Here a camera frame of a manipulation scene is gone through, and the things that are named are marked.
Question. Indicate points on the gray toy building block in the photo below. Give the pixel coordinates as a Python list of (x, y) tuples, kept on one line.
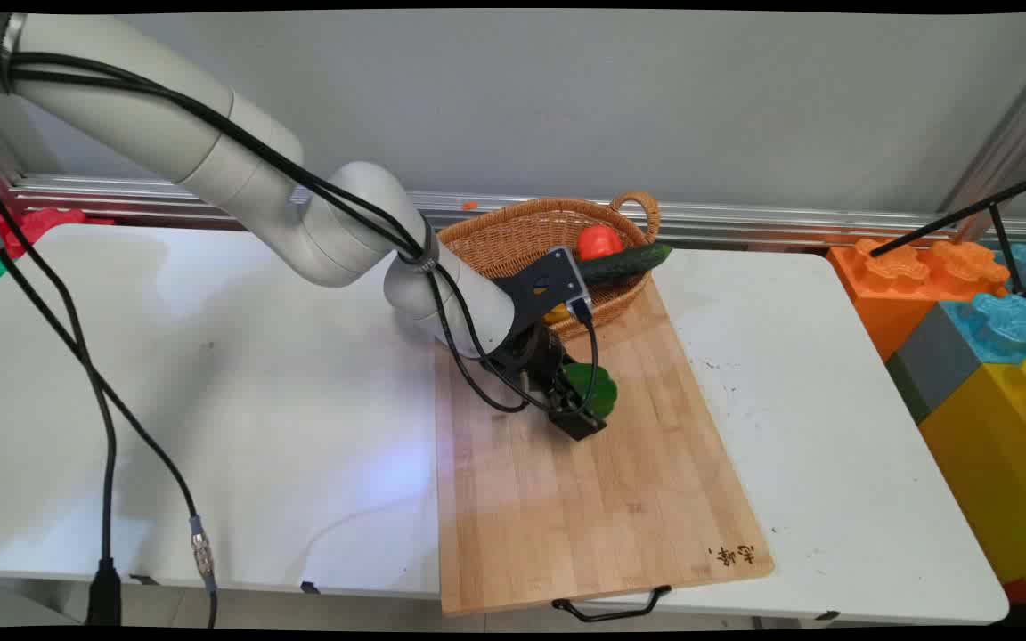
[(932, 361)]

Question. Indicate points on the red foam mat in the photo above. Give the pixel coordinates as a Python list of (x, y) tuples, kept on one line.
[(28, 227)]

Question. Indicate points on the woven wicker basket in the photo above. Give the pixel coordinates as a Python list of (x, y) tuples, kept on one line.
[(513, 236)]

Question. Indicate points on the yellow toy potato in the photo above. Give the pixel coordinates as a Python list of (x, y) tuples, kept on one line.
[(556, 314)]

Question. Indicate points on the blue toy building block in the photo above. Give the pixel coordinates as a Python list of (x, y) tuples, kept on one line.
[(1007, 322)]

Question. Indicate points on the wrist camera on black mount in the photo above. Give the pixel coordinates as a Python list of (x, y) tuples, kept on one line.
[(547, 283)]

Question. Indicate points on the yellow toy building block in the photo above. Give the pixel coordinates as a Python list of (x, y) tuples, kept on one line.
[(994, 481)]

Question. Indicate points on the slanted aluminium frame post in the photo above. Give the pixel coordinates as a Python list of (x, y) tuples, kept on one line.
[(1012, 133)]

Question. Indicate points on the horizontal aluminium frame rail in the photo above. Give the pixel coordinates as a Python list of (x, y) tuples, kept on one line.
[(745, 223)]

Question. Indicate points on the orange toy building block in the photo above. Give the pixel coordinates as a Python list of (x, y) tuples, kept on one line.
[(900, 285)]

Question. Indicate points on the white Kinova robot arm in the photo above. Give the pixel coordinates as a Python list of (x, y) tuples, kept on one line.
[(210, 151)]

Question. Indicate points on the green toy bell pepper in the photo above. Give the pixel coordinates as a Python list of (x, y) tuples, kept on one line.
[(596, 385)]

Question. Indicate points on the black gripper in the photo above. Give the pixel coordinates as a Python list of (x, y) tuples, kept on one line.
[(538, 352)]

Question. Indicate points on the black tripod stand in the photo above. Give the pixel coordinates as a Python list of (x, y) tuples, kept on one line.
[(967, 212)]

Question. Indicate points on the dark green toy cucumber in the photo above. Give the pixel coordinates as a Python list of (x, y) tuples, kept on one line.
[(624, 263)]

